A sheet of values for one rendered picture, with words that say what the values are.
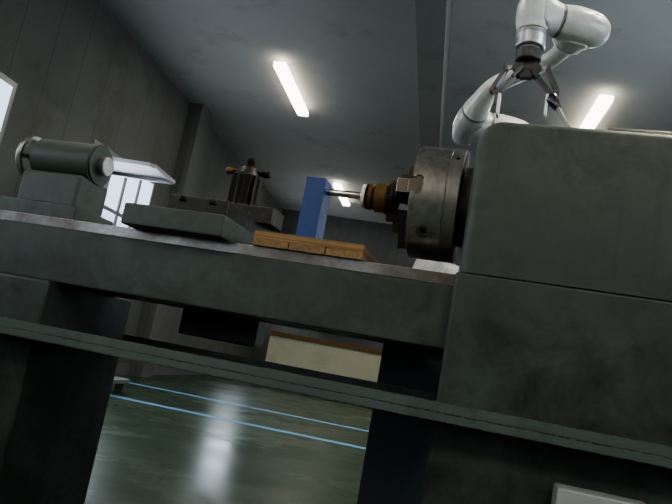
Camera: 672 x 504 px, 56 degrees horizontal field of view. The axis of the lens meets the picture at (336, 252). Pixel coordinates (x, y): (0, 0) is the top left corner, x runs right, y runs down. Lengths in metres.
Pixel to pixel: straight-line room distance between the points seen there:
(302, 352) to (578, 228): 8.43
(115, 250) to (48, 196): 0.38
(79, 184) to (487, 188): 1.24
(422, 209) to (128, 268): 0.82
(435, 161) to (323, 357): 8.17
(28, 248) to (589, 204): 1.53
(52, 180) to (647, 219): 1.69
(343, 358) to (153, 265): 8.00
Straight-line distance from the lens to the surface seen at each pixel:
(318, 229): 1.79
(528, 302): 1.50
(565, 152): 1.59
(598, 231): 1.55
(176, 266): 1.76
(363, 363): 9.64
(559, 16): 2.10
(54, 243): 1.98
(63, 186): 2.13
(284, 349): 9.84
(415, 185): 1.64
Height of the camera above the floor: 0.61
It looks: 9 degrees up
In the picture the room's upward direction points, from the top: 10 degrees clockwise
